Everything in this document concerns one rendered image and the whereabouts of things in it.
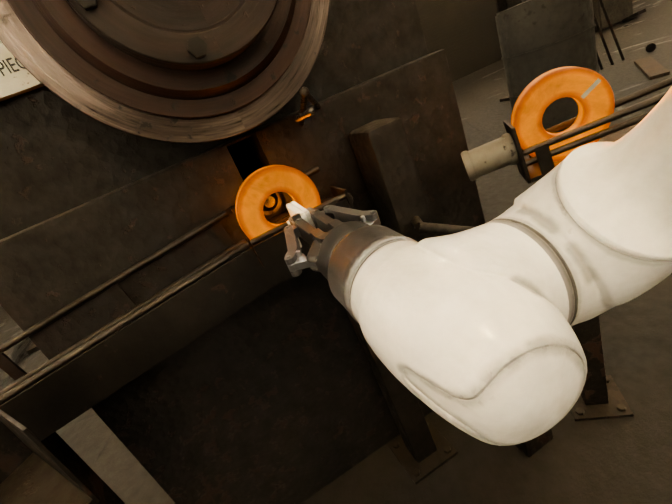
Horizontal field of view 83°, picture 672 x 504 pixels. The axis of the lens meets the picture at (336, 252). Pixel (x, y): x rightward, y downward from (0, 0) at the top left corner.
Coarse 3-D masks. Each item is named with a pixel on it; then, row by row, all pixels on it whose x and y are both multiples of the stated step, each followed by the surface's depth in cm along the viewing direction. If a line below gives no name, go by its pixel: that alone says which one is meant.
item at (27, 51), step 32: (0, 0) 46; (320, 0) 60; (0, 32) 47; (320, 32) 61; (32, 64) 49; (64, 96) 51; (96, 96) 52; (288, 96) 62; (128, 128) 55; (160, 128) 56; (192, 128) 58; (224, 128) 60
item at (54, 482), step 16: (0, 416) 44; (0, 432) 50; (16, 432) 45; (0, 448) 50; (16, 448) 52; (32, 448) 47; (0, 464) 50; (16, 464) 51; (32, 464) 51; (48, 464) 49; (0, 480) 50; (16, 480) 49; (32, 480) 48; (48, 480) 47; (64, 480) 45; (0, 496) 48; (16, 496) 47; (32, 496) 45; (48, 496) 44; (64, 496) 43; (80, 496) 42
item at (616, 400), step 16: (592, 320) 81; (592, 336) 83; (592, 352) 85; (592, 368) 87; (592, 384) 89; (608, 384) 95; (592, 400) 91; (608, 400) 90; (624, 400) 90; (576, 416) 91; (592, 416) 89; (608, 416) 88; (624, 416) 87
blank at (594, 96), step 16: (544, 80) 63; (560, 80) 62; (576, 80) 62; (592, 80) 62; (528, 96) 64; (544, 96) 64; (560, 96) 63; (576, 96) 63; (592, 96) 63; (608, 96) 62; (512, 112) 68; (528, 112) 66; (592, 112) 64; (608, 112) 63; (528, 128) 67; (528, 144) 68; (560, 144) 67; (560, 160) 68
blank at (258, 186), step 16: (256, 176) 65; (272, 176) 66; (288, 176) 67; (304, 176) 68; (240, 192) 65; (256, 192) 66; (272, 192) 67; (288, 192) 68; (304, 192) 69; (240, 208) 65; (256, 208) 66; (240, 224) 66; (256, 224) 67; (272, 224) 69
